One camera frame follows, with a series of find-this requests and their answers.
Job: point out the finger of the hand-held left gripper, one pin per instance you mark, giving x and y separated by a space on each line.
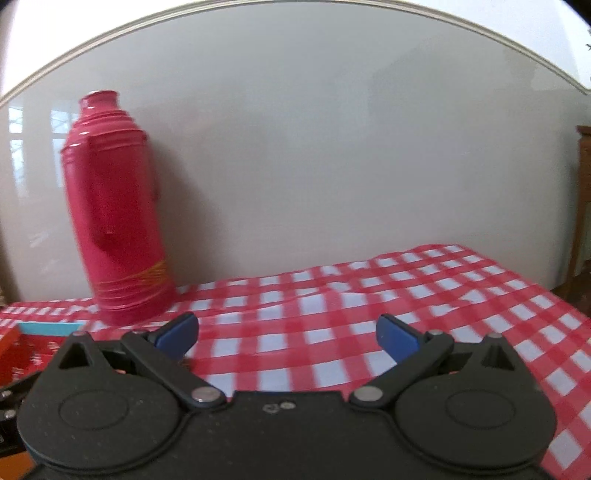
11 404

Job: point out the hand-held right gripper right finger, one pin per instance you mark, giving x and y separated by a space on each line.
396 339

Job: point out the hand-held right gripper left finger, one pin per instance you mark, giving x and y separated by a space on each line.
178 334

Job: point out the red cardboard box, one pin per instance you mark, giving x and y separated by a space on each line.
37 353

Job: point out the red checked tablecloth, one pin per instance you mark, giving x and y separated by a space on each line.
323 314

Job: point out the red thermos flask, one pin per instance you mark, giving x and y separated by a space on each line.
117 207

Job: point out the wooden cabinet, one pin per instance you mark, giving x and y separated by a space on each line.
582 198

